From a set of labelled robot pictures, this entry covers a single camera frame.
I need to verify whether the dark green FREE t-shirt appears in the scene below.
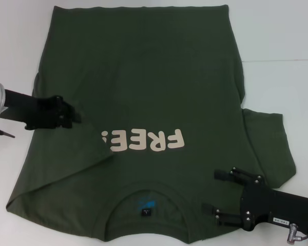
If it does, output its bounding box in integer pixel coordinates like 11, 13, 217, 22
5, 4, 297, 244

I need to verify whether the right wrist cable with connector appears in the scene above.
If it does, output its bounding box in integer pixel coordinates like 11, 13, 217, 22
286, 222, 308, 244

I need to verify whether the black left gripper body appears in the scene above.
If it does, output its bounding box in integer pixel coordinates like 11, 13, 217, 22
0, 88, 62, 131

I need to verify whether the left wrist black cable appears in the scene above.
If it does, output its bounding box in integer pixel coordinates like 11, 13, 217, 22
0, 120, 16, 139

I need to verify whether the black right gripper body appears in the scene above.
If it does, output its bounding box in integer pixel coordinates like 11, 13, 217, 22
240, 183, 308, 229

